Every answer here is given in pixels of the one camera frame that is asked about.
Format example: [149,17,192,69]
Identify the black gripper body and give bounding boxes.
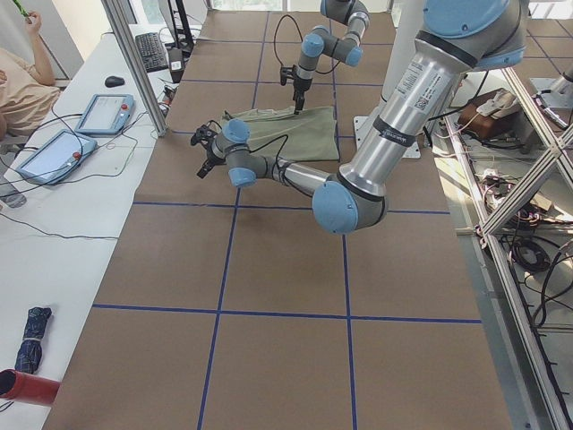
[206,143,226,165]
[293,75,312,94]

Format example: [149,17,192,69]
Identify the olive green long-sleeve shirt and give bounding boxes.
[221,107,339,161]

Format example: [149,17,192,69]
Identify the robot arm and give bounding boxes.
[192,1,528,234]
[281,0,370,114]

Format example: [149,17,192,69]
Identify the seated person beige clothes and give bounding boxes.
[0,8,62,210]

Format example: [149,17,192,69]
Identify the far blue teach pendant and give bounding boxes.
[74,94,134,137]

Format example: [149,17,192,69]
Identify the blue teach pendant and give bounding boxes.
[74,94,134,137]
[16,130,97,185]

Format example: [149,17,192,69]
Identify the black keyboard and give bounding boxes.
[134,32,168,73]

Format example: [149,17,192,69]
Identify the black computer mouse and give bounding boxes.
[104,75,125,88]

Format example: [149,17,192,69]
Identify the near blue teach pendant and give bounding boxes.
[16,130,97,185]

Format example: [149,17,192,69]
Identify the brown box with adapter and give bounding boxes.
[458,88,521,139]

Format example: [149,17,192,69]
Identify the dark blue folded umbrella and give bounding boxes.
[14,306,52,374]

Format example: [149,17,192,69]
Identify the red cylinder bottle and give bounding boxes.
[1,369,60,407]

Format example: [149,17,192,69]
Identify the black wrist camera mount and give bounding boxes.
[190,124,219,148]
[279,65,296,86]

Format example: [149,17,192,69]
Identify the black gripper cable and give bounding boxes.
[245,133,290,174]

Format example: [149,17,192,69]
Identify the aluminium frame post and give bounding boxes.
[101,0,167,137]

